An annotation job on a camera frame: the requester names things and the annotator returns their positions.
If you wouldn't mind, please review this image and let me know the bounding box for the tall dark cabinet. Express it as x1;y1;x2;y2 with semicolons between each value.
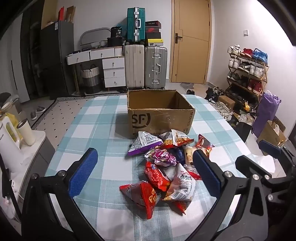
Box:
20;0;44;102

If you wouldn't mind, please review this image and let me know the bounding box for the white kettle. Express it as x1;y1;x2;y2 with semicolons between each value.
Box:
0;116;23;173

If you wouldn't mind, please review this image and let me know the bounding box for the white desk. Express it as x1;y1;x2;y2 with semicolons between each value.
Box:
66;46;125;95

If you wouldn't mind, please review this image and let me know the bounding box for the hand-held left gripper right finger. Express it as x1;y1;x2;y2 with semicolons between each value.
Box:
193;149;269;241

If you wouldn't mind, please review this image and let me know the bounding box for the teal suitcase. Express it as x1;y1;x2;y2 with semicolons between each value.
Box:
127;7;146;42

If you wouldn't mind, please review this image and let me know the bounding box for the small cardboard box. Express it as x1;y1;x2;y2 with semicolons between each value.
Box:
217;95;236;109

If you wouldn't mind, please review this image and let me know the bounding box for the yellow plastic bag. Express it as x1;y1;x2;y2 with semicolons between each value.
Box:
7;113;20;142

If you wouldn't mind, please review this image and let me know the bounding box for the grey kitchen appliance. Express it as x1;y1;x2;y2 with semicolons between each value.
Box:
0;93;19;112

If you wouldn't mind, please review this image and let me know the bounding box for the brown cardboard box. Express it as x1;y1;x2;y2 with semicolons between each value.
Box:
127;89;196;139

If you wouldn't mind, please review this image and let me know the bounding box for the magenta purple snack bag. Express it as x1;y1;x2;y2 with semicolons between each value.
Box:
144;148;177;168

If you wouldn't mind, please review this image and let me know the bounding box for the orange noodle snack bag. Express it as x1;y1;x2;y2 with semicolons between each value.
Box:
159;130;195;149

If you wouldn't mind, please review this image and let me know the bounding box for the black refrigerator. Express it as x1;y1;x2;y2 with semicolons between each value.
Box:
39;21;74;94

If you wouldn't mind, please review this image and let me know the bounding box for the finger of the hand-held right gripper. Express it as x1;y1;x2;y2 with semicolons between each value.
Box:
235;155;278;183
258;140;296;168

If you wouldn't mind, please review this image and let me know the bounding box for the white and red snack bag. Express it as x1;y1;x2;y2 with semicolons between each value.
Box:
162;163;197;202

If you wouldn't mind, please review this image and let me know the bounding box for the red brown snack packet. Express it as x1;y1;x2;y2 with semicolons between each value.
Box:
195;134;215;156

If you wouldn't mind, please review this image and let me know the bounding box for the black shopping bag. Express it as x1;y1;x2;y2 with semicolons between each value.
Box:
231;113;252;142

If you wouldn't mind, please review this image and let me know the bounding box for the pile of loose shoes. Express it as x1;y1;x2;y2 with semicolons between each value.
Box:
205;87;234;121

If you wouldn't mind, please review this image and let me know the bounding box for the red triangular snack bag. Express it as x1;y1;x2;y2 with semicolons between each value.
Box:
120;182;158;220

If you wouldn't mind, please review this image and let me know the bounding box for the shoe rack with shoes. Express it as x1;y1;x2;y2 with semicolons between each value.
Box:
227;44;269;109

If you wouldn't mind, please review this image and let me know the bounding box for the beige board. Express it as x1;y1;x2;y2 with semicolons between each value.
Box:
42;0;58;29

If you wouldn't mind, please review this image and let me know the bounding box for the black tub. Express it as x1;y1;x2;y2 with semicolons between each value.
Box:
110;27;122;39

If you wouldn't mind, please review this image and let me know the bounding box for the woven laundry basket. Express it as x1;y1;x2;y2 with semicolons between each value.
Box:
80;65;101;94

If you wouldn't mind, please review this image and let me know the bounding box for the wooden shoe rack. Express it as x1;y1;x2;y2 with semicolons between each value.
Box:
226;52;270;112

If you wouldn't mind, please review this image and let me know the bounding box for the cream tumbler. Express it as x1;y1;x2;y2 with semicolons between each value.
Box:
17;119;36;146

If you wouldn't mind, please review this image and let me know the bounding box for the red orange snack bag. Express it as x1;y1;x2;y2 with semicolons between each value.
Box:
163;196;187;215

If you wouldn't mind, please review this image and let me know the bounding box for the silver suitcase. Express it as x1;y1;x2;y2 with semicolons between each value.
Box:
144;46;168;90

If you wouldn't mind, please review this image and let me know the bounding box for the white side table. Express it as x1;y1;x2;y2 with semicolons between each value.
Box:
0;130;56;223

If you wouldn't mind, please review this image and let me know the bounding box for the cream bread packet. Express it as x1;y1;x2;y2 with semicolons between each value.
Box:
184;146;197;167

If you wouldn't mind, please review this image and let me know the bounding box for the arched mirror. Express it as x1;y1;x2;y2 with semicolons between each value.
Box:
80;27;111;50

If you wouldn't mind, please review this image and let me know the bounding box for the dotted patterned rug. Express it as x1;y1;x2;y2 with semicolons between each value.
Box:
31;94;127;130

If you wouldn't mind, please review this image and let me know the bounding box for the purple and white snack bag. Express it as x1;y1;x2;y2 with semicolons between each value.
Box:
127;131;163;158

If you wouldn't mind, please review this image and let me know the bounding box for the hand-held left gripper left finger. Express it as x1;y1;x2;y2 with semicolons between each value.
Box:
22;148;102;241

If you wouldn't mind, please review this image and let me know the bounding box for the blue snack packet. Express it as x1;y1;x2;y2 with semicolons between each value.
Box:
171;147;185;164

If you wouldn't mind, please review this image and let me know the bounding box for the white drawer cabinet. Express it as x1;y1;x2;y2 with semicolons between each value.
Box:
102;57;126;88

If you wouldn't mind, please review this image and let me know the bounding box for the large open cardboard box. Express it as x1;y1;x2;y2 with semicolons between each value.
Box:
256;120;287;149

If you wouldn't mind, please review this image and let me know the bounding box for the purple paper bag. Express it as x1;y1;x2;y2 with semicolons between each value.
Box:
252;91;281;137

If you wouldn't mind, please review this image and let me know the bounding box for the flat brown cardboard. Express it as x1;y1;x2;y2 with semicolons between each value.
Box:
67;6;76;22

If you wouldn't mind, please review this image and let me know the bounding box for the wooden door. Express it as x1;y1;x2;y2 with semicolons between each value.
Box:
169;0;212;84

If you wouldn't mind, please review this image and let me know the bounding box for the cream suitcase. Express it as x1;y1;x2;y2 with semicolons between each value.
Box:
125;44;145;88

